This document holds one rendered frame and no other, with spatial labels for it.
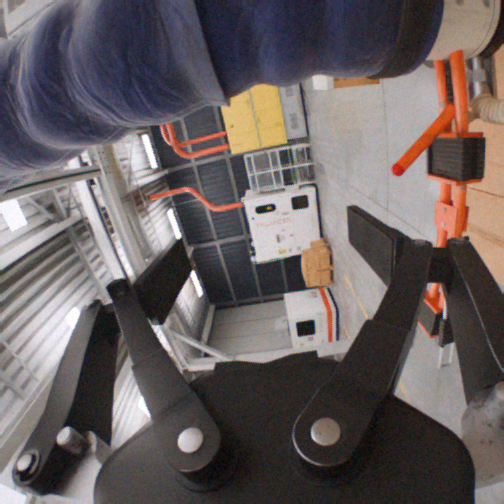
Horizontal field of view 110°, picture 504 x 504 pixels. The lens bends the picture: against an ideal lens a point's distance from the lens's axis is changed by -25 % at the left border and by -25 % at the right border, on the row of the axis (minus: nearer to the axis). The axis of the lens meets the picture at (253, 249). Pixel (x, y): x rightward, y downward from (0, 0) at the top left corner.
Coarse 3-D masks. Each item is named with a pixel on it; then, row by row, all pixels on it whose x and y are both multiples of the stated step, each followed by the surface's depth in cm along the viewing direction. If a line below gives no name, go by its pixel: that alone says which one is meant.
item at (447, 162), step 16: (432, 144) 36; (448, 144) 32; (464, 144) 28; (480, 144) 28; (432, 160) 37; (448, 160) 33; (464, 160) 29; (480, 160) 29; (432, 176) 37; (448, 176) 34; (464, 176) 30; (480, 176) 30
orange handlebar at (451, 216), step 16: (464, 64) 25; (464, 80) 26; (464, 96) 27; (464, 112) 28; (448, 128) 32; (464, 128) 29; (448, 192) 37; (464, 192) 33; (448, 208) 36; (464, 208) 34; (448, 224) 37; (464, 224) 35; (432, 288) 46
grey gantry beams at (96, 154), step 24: (0, 0) 90; (24, 0) 107; (120, 216) 227; (120, 240) 237; (144, 264) 259; (168, 336) 296; (48, 384) 122; (24, 408) 105; (24, 432) 94; (0, 456) 74
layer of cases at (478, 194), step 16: (480, 128) 79; (496, 176) 77; (480, 192) 89; (496, 192) 79; (480, 208) 91; (496, 208) 81; (480, 224) 93; (496, 224) 82; (480, 240) 94; (496, 240) 84; (496, 256) 85; (496, 272) 86
